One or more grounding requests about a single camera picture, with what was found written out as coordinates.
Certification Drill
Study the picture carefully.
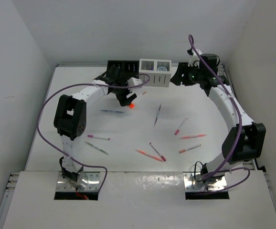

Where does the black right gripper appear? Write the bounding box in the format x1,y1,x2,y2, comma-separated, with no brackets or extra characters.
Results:
171,62,204,86

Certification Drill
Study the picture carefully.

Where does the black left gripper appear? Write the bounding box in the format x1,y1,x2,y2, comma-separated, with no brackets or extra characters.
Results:
111,76,136,106

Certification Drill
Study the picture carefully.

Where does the dark blue pen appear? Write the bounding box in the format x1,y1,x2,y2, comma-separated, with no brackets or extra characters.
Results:
154,104,162,127

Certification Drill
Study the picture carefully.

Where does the red pen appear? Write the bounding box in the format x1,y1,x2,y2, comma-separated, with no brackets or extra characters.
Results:
179,134,207,140

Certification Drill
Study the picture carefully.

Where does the green pen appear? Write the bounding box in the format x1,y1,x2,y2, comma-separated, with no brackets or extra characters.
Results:
84,141,109,155

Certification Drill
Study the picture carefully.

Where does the orange pen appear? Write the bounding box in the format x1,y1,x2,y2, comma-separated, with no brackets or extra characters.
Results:
135,149,164,162

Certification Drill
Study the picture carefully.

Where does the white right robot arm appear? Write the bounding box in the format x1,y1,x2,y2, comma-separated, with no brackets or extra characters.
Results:
170,51,266,182

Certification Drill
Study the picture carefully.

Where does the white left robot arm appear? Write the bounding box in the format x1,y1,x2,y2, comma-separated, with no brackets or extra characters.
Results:
53,62,142,184

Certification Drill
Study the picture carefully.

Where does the black slotted pen holder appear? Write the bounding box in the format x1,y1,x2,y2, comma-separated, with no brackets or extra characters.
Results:
106,60,139,75

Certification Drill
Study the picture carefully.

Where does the white slotted pen holder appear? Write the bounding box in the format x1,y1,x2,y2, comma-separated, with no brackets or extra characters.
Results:
138,59,172,88

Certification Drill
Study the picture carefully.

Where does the pink capped white marker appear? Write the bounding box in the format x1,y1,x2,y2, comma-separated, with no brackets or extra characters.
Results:
174,118,188,135

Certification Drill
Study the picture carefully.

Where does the purple capped white marker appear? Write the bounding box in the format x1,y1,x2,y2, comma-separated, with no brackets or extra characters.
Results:
87,135,110,141

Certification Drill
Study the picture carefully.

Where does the peach capped white marker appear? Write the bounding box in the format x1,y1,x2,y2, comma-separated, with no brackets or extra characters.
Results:
179,144,201,154

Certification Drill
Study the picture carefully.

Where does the magenta capped white marker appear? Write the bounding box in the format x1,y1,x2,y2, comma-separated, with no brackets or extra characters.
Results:
149,143,167,162

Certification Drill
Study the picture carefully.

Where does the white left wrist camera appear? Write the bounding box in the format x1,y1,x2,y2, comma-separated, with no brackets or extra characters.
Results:
127,77,143,89

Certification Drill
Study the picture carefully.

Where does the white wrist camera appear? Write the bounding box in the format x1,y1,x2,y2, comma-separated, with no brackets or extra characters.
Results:
127,77,143,89
187,49,200,67

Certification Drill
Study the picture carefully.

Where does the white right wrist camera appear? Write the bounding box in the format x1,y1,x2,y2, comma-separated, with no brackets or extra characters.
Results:
187,49,200,67

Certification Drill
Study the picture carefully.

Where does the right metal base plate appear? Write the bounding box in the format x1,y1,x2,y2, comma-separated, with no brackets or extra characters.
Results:
183,172,227,193

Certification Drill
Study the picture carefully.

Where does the metal base plate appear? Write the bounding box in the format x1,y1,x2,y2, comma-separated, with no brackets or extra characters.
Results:
183,172,227,193
55,172,100,192

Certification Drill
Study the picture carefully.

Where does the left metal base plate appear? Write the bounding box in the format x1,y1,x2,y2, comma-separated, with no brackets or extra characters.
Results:
55,172,100,192

